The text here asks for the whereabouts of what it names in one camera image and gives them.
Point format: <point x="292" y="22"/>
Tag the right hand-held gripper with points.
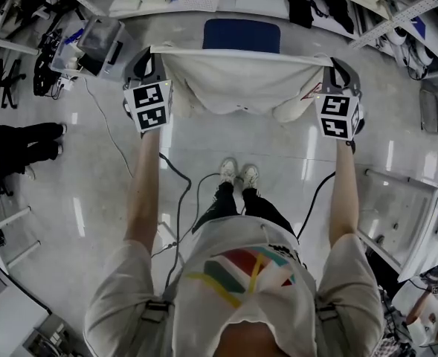
<point x="339" y="115"/>

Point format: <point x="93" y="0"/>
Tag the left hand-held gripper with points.
<point x="149" y="104"/>

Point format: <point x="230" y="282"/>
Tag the white clothing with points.
<point x="241" y="84"/>

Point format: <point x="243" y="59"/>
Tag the person's left forearm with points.
<point x="142" y="188"/>

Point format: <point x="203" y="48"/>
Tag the person's right forearm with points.
<point x="345" y="192"/>

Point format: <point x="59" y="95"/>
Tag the black clothing pile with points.
<point x="321" y="6"/>

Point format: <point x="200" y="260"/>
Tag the black office chair base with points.
<point x="10" y="84"/>

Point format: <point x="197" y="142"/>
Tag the transparent plastic storage box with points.
<point x="88" y="45"/>

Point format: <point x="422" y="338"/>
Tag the white metal rack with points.
<point x="408" y="17"/>

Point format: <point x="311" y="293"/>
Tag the white power strip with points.
<point x="67" y="84"/>

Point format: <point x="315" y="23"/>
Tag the person's right white shoe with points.
<point x="251" y="175"/>

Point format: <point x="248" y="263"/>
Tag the person's white shoe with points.
<point x="228" y="169"/>
<point x="251" y="175"/>

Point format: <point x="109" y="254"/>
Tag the person's left white shoe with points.
<point x="228" y="169"/>

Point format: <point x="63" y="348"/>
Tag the white framed work table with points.
<point x="401" y="214"/>

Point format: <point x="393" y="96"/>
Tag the person's black trousers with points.
<point x="224" y="205"/>

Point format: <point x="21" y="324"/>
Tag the white desk with legs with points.
<point x="3" y="233"/>

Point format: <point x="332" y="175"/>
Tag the person's white printed shirt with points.
<point x="241" y="292"/>

